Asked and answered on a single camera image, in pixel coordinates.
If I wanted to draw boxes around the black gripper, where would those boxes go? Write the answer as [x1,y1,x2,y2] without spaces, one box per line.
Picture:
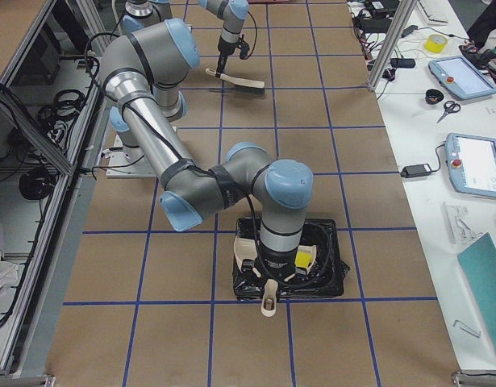
[241,245,312,282]
[217,38,236,78]

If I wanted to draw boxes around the black power brick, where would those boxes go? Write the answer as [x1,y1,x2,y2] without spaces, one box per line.
[400,164,433,178]

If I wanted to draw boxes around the white plastic dustpan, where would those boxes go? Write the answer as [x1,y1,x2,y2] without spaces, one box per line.
[233,236,318,318]

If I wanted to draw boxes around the teal folder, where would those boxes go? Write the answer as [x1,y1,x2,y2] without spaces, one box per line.
[457,233,496,356]

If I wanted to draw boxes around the black round bowl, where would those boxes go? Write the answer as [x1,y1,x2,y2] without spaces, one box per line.
[424,89,444,105]

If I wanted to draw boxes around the teach pendant near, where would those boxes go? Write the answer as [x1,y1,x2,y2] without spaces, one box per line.
[444,133,496,199]

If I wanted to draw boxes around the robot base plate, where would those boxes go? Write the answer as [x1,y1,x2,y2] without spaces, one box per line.
[106,123,177,178]

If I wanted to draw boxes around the aluminium frame post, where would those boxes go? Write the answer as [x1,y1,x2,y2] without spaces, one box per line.
[367,0,417,91]

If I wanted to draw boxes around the black scissors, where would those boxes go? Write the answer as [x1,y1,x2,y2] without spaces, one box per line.
[436,100,461,123]

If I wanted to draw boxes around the yellow sponge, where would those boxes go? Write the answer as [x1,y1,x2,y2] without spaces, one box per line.
[294,251,314,269]

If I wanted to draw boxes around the allen key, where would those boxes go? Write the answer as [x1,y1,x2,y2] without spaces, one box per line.
[452,319,481,339]

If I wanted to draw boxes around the teach pendant far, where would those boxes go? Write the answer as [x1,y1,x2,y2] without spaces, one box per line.
[427,56,496,100]

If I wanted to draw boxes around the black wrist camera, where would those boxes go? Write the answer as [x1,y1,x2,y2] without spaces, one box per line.
[237,35,250,60]

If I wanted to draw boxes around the teach pendant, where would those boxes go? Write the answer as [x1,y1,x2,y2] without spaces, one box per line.
[444,133,496,199]
[427,56,496,100]

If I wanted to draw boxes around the right black lined bin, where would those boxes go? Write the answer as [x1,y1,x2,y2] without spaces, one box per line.
[232,217,350,300]

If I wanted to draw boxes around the white hand brush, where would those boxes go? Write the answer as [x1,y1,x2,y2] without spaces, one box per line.
[205,68,265,96]

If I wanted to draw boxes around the yellow tape roll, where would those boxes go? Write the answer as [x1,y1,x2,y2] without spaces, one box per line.
[423,34,448,54]

